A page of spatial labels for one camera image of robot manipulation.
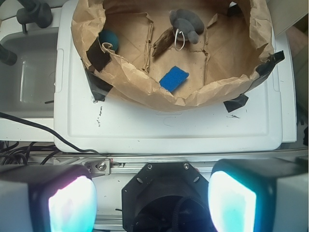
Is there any black cable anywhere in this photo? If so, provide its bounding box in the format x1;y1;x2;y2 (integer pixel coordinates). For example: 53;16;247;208
0;112;107;155

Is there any grey plush toy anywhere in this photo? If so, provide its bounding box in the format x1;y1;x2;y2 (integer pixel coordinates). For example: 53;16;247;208
169;9;205;44

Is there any dark grey faucet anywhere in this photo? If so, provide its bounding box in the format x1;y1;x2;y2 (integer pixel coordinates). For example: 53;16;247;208
0;0;53;66

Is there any brown paper bag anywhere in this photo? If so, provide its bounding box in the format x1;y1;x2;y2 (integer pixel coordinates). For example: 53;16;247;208
71;0;284;112

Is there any blue ball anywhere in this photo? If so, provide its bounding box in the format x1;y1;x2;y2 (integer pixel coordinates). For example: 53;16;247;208
98;29;119;52

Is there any grey sink basin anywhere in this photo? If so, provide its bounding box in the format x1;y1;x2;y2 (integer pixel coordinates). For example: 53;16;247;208
0;28;58;118

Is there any blue sponge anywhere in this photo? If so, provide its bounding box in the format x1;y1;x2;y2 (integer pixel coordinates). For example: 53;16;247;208
159;66;189;92

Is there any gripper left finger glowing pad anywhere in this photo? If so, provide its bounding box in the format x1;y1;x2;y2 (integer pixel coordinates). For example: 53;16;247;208
0;165;97;232

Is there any aluminium frame rail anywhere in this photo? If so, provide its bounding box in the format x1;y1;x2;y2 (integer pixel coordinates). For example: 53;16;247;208
52;148;309;177

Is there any brown wood piece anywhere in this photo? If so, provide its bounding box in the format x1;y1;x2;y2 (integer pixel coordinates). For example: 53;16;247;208
152;27;174;57

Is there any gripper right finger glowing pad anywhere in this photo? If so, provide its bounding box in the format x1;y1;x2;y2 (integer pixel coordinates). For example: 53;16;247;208
208;158;309;232

